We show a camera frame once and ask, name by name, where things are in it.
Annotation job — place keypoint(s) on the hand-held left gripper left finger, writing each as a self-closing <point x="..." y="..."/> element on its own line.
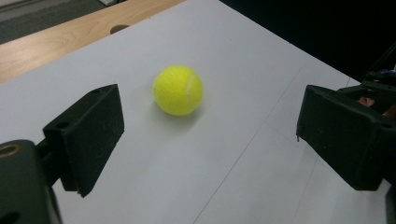
<point x="84" y="137"/>

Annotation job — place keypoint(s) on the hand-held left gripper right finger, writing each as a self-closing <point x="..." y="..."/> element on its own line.
<point x="342" y="137"/>

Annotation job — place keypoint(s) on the yellow tennis ball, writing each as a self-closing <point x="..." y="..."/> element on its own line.
<point x="177" y="90"/>

